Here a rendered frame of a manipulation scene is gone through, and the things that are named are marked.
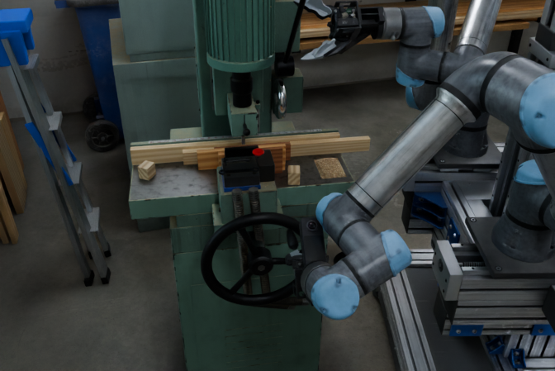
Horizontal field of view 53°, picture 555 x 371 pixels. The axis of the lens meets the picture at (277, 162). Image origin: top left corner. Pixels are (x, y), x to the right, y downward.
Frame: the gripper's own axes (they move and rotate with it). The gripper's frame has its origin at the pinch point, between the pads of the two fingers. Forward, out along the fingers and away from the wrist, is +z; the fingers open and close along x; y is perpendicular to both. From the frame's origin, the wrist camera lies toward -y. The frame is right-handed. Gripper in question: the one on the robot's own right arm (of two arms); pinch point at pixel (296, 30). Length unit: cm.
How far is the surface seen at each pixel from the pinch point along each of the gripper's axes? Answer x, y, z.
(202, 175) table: 26.6, -30.6, 24.2
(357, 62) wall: -106, -264, -100
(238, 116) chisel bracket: 13.6, -20.7, 13.8
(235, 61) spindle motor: 4.1, -6.7, 14.3
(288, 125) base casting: 2, -69, -8
